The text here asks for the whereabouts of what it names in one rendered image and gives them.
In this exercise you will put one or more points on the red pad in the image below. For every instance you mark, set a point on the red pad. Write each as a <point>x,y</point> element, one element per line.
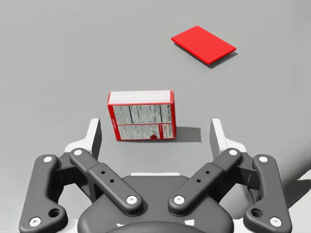
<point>202,44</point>

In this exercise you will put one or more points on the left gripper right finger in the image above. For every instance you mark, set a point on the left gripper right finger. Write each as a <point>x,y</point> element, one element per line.
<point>206,178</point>

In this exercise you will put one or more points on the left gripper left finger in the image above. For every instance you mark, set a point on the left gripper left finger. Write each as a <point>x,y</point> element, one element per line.
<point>102,178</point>

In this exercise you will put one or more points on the red and white carton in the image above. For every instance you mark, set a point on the red and white carton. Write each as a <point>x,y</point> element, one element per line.
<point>142,115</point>

